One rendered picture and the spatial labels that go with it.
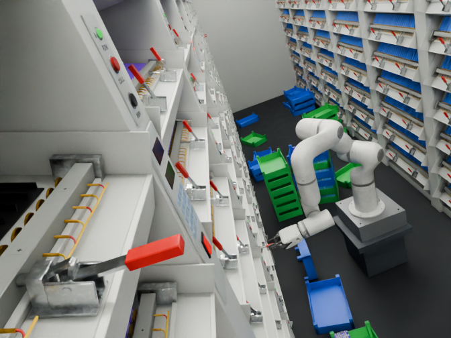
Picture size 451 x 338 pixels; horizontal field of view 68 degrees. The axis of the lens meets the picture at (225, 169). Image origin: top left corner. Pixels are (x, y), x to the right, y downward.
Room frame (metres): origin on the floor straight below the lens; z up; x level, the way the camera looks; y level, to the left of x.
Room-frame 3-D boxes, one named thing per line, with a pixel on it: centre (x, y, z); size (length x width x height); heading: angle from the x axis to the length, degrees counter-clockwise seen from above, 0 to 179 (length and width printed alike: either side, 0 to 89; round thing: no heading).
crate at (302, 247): (1.65, -0.26, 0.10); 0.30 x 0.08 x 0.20; 172
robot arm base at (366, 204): (1.49, -0.66, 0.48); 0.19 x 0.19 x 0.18
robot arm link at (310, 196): (1.30, -0.32, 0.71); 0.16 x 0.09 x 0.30; 174
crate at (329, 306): (1.28, -0.25, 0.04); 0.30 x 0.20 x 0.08; 166
